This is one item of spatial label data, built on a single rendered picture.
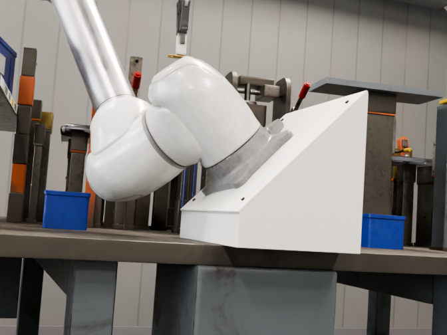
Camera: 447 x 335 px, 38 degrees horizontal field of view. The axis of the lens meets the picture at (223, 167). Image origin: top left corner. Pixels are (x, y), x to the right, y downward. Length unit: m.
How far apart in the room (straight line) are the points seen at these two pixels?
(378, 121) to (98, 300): 1.04
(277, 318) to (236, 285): 0.11
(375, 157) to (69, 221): 0.88
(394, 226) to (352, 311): 2.76
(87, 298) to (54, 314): 2.66
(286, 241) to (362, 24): 3.58
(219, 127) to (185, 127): 0.07
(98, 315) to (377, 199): 0.97
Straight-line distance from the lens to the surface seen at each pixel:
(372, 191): 1.90
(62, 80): 3.90
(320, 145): 1.24
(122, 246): 1.18
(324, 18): 4.55
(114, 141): 1.41
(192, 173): 1.89
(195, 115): 1.30
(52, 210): 1.58
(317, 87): 1.90
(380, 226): 1.78
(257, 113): 1.84
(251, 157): 1.32
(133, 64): 1.95
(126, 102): 1.45
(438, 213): 2.04
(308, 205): 1.22
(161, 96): 1.32
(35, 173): 2.03
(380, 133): 1.92
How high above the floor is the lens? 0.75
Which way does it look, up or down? 5 degrees up
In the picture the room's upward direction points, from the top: 4 degrees clockwise
